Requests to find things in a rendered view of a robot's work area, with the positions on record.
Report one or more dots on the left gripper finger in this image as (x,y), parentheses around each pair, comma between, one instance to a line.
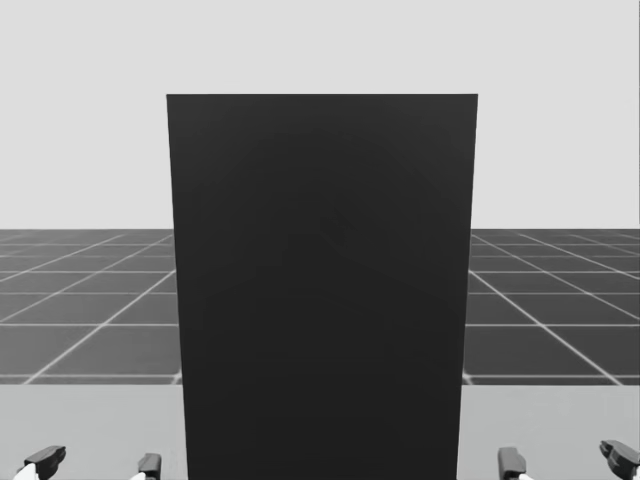
(150,464)
(44,457)

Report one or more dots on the black screen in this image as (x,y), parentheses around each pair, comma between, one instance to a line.
(320,280)

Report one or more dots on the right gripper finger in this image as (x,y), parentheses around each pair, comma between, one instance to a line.
(511,462)
(622,457)

